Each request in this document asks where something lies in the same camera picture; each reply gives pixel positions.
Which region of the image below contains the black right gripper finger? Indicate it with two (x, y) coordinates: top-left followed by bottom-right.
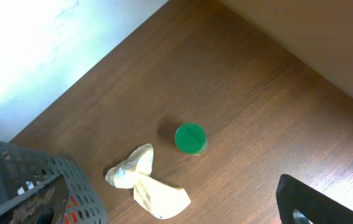
(276, 174), (353, 224)

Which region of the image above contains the green lid jar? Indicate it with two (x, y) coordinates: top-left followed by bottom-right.
(174, 123), (208, 156)

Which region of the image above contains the beige paper bag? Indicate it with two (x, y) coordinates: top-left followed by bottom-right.
(105, 144), (191, 219)

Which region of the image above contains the orange biscuit packet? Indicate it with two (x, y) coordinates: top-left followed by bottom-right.
(64, 195), (85, 224)

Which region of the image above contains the grey plastic basket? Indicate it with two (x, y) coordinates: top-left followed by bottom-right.
(0, 141), (107, 224)

